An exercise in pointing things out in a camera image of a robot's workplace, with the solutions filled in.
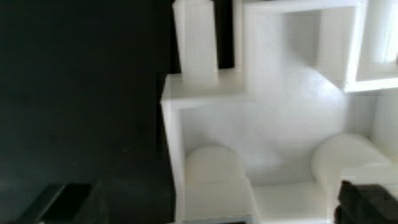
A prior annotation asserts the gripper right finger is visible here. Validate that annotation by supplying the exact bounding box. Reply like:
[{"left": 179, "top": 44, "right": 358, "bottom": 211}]
[{"left": 334, "top": 181, "right": 398, "bottom": 224}]

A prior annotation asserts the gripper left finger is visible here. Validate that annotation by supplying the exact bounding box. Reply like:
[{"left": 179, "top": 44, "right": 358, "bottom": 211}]
[{"left": 15, "top": 183, "right": 106, "bottom": 224}]

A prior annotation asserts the white chair leg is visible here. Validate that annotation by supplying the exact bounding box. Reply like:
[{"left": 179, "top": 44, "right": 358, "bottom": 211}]
[{"left": 310, "top": 134, "right": 398, "bottom": 221}]

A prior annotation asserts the white chair leg block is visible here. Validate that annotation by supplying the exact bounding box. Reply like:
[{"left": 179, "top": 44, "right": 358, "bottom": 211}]
[{"left": 182, "top": 146, "right": 259, "bottom": 224}]

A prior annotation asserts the white chair seat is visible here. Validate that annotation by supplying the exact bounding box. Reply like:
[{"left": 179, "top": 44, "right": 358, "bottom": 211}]
[{"left": 158, "top": 0, "right": 380, "bottom": 224}]

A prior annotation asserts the white U-shaped boundary frame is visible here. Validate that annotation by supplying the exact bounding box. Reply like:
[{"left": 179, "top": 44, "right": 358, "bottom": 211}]
[{"left": 342, "top": 0, "right": 398, "bottom": 92}]

